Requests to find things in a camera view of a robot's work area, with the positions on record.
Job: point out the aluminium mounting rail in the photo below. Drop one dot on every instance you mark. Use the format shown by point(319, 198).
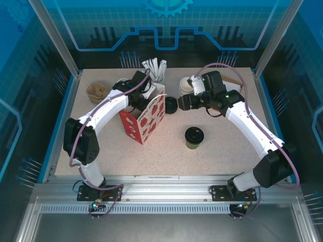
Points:
point(164, 191)

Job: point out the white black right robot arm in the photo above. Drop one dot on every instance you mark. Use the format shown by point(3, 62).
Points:
point(249, 126)

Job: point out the aluminium frame post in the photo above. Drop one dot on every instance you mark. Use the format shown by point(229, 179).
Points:
point(276, 37)
point(58, 40)

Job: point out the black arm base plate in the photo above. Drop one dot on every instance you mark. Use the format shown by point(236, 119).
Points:
point(217, 194)
point(83, 195)

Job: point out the brown paper sleeve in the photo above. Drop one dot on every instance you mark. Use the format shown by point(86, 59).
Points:
point(234, 81)

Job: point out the blue table side rail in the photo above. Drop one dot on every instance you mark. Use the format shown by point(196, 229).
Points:
point(268, 106)
point(67, 106)

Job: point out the red white paper gift bag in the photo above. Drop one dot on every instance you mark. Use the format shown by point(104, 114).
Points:
point(149, 123)

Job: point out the stack of green paper cups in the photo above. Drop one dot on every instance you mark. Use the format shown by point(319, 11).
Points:
point(184, 87)

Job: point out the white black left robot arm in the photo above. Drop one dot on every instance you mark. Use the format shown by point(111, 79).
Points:
point(108, 106)

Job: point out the white rail label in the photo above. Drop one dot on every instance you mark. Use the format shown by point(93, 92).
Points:
point(159, 177)

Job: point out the black cup lid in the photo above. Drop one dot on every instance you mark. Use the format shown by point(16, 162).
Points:
point(194, 134)

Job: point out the small LED circuit board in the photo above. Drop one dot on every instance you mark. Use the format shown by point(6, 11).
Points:
point(243, 206)
point(96, 205)

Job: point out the stack of pulp cup carriers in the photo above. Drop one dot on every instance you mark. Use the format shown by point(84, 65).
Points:
point(97, 90)

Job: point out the white paper napkins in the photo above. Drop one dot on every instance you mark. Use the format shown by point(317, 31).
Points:
point(237, 88)

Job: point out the stack of black cup lids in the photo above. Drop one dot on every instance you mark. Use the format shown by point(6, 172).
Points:
point(171, 106)

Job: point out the aluminium frame leg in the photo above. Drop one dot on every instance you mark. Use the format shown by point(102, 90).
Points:
point(302, 221)
point(28, 221)

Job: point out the white wrapped straw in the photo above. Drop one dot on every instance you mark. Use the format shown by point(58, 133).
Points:
point(155, 68)
point(161, 70)
point(147, 69)
point(164, 69)

